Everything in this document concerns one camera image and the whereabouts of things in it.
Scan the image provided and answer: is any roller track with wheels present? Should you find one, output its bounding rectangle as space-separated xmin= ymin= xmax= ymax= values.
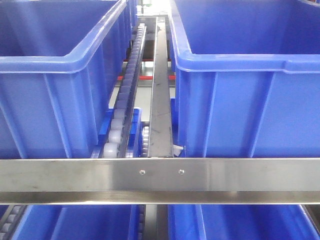
xmin=98 ymin=23 xmax=147 ymax=159

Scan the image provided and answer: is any steel front crossbar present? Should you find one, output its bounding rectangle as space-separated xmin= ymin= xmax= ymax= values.
xmin=0 ymin=157 xmax=320 ymax=205

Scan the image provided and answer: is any blue bin top right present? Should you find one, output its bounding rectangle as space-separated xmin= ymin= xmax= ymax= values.
xmin=169 ymin=0 xmax=320 ymax=158

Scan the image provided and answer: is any blue bin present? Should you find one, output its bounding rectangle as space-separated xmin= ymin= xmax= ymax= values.
xmin=12 ymin=205 xmax=142 ymax=240
xmin=168 ymin=204 xmax=320 ymax=240
xmin=169 ymin=0 xmax=320 ymax=158
xmin=0 ymin=0 xmax=137 ymax=159

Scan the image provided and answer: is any blue bin bottom right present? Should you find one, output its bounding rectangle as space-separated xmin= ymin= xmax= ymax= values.
xmin=168 ymin=204 xmax=320 ymax=240

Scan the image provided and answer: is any blue bin top left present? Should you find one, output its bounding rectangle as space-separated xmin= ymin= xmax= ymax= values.
xmin=0 ymin=0 xmax=137 ymax=159

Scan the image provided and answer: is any blue bin bottom left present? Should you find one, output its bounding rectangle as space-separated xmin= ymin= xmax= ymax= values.
xmin=12 ymin=205 xmax=142 ymax=240

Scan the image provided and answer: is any steel divider rail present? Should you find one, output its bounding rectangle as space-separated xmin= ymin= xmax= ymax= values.
xmin=147 ymin=16 xmax=174 ymax=158

